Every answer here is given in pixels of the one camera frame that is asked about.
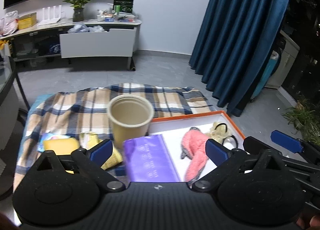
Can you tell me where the purple tissue pack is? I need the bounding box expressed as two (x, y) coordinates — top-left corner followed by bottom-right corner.
(123, 135), (180, 183)

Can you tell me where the black hair tie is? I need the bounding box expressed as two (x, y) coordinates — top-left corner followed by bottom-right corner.
(222, 135), (239, 148)

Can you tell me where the white plastic bag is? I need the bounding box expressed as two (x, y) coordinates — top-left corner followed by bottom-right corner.
(1, 10), (18, 36)

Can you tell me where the beige paper cup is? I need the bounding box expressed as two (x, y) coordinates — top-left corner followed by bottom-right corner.
(107, 94), (155, 149)

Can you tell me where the cream scrunchie hair tie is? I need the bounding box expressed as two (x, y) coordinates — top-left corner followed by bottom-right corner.
(207, 121), (233, 145)

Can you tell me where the white balcony cabinet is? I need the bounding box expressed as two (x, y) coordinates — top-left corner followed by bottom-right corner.
(265, 30), (300, 89)

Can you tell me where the green black box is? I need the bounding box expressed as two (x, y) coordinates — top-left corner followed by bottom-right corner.
(113, 0), (133, 14)

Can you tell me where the plaid blanket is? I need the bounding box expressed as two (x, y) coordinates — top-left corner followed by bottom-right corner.
(13, 82), (215, 188)

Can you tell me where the yellow sponge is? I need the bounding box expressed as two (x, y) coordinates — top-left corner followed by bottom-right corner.
(43, 137), (80, 174)

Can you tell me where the pink fluffy sock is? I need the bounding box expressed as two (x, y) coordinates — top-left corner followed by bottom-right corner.
(180, 127), (209, 186)

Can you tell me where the white tv cabinet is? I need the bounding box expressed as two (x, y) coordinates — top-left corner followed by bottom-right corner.
(1, 19), (142, 71)

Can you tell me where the balcony plant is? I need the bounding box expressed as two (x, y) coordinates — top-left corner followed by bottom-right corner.
(282, 95), (319, 146)

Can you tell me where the orange rimmed white box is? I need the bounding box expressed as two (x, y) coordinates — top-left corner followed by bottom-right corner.
(149, 111), (245, 181)

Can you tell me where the white router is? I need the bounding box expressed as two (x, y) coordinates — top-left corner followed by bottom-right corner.
(37, 4), (62, 26)

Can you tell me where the blue curtain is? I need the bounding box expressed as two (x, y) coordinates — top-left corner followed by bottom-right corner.
(189, 0), (289, 117)

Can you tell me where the yellow cardboard box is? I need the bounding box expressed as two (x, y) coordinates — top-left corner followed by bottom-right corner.
(18, 13), (37, 30)

